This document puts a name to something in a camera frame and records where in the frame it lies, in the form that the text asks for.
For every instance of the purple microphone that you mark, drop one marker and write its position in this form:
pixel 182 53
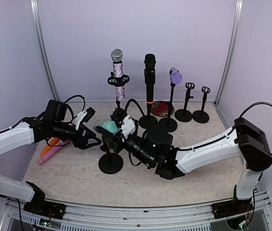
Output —
pixel 175 76

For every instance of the glitter microphone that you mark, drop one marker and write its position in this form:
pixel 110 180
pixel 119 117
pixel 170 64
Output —
pixel 117 56

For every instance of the teal microphone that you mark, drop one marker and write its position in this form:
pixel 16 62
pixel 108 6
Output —
pixel 108 125

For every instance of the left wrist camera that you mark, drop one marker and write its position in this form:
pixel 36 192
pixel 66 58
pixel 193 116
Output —
pixel 83 116

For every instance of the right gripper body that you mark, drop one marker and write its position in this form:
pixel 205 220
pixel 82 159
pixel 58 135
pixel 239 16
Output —
pixel 118 136

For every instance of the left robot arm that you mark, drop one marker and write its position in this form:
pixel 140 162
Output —
pixel 49 124

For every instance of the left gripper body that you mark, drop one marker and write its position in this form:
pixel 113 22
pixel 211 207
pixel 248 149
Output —
pixel 76 140

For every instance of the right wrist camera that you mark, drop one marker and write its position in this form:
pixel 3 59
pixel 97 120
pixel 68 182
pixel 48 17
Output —
pixel 128 127

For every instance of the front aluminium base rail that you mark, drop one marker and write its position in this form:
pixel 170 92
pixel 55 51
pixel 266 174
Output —
pixel 81 217

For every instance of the black stand under purple microphone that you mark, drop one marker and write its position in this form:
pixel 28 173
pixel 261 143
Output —
pixel 169 124

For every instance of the orange microphone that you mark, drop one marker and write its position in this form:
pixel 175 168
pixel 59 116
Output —
pixel 52 143

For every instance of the black desk stand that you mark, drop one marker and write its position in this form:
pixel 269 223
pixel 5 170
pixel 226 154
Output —
pixel 183 115

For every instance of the aluminium corner frame post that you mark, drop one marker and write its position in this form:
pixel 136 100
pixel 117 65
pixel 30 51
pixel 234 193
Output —
pixel 230 51

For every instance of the black tripod microphone stand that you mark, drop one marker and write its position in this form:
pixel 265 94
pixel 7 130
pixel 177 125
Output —
pixel 119 83

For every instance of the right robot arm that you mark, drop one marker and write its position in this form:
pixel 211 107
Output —
pixel 155 150

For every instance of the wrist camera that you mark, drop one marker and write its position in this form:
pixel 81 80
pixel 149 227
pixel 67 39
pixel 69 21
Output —
pixel 83 116
pixel 128 127

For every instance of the black microphone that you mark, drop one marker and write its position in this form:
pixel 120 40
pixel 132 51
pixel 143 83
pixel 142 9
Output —
pixel 150 76

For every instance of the pink microphone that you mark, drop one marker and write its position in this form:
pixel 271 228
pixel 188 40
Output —
pixel 52 151

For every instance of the red patterned coaster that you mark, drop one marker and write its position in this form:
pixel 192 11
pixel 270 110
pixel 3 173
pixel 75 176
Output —
pixel 160 108

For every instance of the left aluminium frame post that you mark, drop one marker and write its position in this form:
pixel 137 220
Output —
pixel 42 48

